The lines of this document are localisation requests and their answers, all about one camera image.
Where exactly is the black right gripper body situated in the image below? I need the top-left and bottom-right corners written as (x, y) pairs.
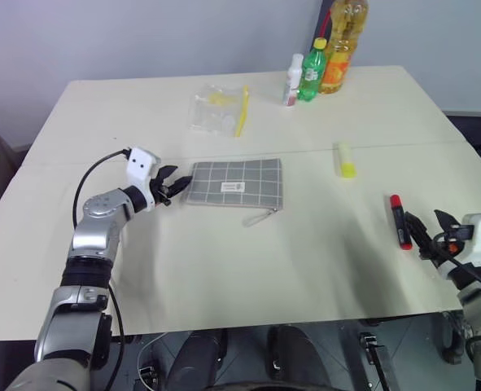
top-left (418, 223), bottom-right (475, 262)

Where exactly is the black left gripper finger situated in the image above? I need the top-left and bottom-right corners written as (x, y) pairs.
top-left (164, 175), bottom-right (194, 200)
top-left (157, 165), bottom-right (180, 182)

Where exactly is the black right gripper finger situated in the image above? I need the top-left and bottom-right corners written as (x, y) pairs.
top-left (403, 210), bottom-right (433, 250)
top-left (432, 209), bottom-right (461, 240)

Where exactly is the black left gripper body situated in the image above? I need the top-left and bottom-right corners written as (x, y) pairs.
top-left (149, 173), bottom-right (177, 208)

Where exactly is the grey grid pencil pouch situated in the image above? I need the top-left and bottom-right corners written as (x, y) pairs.
top-left (181, 158), bottom-right (284, 209)

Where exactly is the black marker with red caps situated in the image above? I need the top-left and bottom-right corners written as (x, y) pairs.
top-left (388, 194), bottom-right (413, 252)

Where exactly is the clear zip bag yellow slider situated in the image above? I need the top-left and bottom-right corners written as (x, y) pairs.
top-left (188, 83), bottom-right (251, 139)

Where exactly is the yellow highlighter pen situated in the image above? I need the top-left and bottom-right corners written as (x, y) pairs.
top-left (336, 141), bottom-right (358, 179)

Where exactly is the black caster wheel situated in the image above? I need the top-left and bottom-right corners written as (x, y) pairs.
top-left (439, 313), bottom-right (470, 366)

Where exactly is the small white plastic bottle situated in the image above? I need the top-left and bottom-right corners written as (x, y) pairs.
top-left (281, 53), bottom-right (305, 108)

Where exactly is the green soda bottle yellow cap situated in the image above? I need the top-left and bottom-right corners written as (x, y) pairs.
top-left (295, 37), bottom-right (329, 102)

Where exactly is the large yellow oil bottle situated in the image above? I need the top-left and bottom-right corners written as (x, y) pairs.
top-left (317, 0), bottom-right (370, 95)

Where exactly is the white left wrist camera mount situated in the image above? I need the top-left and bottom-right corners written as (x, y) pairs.
top-left (125, 146), bottom-right (163, 213)

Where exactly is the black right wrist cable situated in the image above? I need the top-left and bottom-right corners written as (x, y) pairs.
top-left (430, 239), bottom-right (481, 297)

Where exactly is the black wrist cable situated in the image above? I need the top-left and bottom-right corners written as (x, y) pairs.
top-left (72, 148), bottom-right (132, 233)
top-left (430, 239), bottom-right (481, 297)

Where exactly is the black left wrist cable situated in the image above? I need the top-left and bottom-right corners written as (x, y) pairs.
top-left (72, 148), bottom-right (132, 233)

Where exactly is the black metal frame bar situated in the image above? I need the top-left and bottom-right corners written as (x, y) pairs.
top-left (357, 332), bottom-right (400, 391)

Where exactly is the black left upper arm cable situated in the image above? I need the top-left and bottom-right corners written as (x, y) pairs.
top-left (101, 283), bottom-right (126, 391)

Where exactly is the thin white cable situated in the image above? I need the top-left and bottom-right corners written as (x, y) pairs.
top-left (136, 332), bottom-right (172, 391)

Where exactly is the red cord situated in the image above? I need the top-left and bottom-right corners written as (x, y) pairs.
top-left (319, 8), bottom-right (333, 41)

